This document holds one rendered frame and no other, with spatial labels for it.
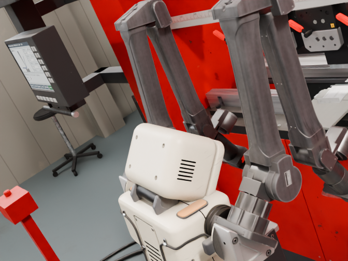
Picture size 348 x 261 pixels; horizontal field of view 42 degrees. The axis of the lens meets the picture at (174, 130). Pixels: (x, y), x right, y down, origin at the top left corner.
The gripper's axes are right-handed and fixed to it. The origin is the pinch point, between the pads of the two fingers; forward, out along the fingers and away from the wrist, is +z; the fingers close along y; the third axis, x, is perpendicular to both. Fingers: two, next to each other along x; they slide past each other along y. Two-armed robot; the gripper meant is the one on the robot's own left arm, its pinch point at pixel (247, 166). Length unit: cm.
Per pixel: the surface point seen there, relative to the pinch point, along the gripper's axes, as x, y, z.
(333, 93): -43.9, 0.9, 21.7
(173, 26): -54, 80, -13
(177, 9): -58, 72, -19
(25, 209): 63, 144, -1
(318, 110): -33.0, -1.3, 16.3
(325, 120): -27.9, -8.8, 13.8
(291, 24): -55, 8, -7
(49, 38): -14, 91, -56
